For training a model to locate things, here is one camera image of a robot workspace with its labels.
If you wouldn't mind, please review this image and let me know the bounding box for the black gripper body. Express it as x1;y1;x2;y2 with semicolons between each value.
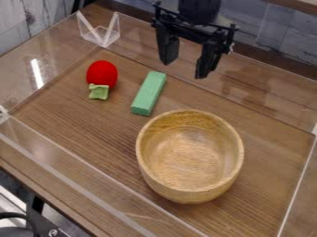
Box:
152;0;239;52

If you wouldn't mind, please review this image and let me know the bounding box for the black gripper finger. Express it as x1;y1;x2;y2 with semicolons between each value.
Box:
156;26;179;65
195;43;222;79

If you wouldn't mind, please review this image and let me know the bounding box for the red plush fruit green stem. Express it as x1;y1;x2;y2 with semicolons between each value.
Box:
87;60;119;100

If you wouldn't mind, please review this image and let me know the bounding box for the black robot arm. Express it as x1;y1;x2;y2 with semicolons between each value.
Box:
151;0;238;79

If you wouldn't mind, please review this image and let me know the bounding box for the green rectangular block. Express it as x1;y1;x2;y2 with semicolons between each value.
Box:
131;71;166;116

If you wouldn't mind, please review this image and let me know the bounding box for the wooden bowl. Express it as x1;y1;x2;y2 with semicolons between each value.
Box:
135;109;245;204

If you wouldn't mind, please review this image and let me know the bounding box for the clear acrylic corner bracket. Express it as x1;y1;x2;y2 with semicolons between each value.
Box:
75;11;120;48

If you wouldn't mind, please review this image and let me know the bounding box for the clear acrylic front wall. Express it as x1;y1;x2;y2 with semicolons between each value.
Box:
0;114;207;237

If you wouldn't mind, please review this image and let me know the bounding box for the black table leg frame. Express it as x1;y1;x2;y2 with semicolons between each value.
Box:
0;193;72;237

